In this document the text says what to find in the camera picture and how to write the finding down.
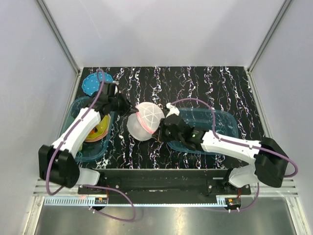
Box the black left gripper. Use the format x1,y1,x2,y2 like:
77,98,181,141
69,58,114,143
109,91,138,118

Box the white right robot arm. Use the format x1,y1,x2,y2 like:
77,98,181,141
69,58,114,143
153,115,289,194

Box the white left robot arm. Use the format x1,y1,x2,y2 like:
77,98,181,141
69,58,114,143
38,82,138,194

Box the yellow dotted bowl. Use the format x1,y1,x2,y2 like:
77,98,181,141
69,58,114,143
84,115,110,142

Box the orange mug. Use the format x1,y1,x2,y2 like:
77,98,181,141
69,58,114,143
89,127,98,135

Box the blue dotted plate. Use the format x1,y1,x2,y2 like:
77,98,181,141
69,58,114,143
81,72,103,96

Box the left teal plastic bin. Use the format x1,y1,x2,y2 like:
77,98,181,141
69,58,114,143
52,96,115,162

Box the teal plastic bin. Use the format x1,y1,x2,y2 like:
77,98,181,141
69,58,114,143
165,108,239,156
52,96,115,162

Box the right teal plastic bin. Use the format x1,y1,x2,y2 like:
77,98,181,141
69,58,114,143
165,108,239,156

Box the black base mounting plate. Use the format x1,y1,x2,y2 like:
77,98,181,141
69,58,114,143
77,168,252,205

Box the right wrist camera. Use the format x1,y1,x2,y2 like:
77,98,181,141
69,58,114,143
166,103,179,117

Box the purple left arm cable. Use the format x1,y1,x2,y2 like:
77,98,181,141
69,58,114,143
45,69,136,222

